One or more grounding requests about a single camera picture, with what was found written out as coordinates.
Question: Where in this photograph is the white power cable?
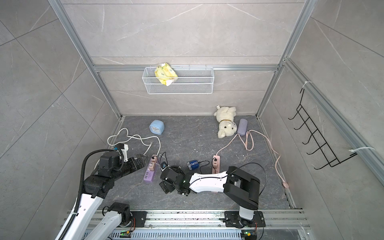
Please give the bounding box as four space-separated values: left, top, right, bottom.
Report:
106 127 162 157

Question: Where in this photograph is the purple power strip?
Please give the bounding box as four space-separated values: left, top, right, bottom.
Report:
143 155 158 183

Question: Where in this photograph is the pink power strip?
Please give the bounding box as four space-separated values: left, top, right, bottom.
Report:
211 155 220 174

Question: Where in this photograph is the cream teddy bear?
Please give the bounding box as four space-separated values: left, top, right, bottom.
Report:
214 106 238 139

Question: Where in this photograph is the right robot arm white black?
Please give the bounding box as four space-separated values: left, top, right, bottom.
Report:
159 166 266 229

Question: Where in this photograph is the yellow wet wipes pack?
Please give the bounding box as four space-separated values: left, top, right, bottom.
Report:
155 63 178 87

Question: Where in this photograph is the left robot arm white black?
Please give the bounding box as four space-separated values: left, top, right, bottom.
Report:
56 149 148 240

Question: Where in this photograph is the white wire mesh basket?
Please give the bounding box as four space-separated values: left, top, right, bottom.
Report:
142 67 215 95

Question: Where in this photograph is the light blue alarm clock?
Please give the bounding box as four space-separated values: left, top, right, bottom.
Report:
149 120 165 135

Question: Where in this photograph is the pink power cable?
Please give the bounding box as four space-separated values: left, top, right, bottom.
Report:
215 129 290 190

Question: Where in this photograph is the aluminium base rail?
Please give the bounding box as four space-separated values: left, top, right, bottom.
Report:
57 209 314 240

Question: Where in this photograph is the black wall hook rack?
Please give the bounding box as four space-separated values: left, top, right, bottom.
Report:
288 89 358 170

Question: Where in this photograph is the lavender oval case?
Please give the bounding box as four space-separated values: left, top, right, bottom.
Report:
237 119 248 136

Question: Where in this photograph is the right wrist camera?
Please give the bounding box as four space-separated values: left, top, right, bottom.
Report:
160 161 169 171

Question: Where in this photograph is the pink charger plug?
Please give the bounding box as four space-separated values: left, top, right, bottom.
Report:
148 161 157 172

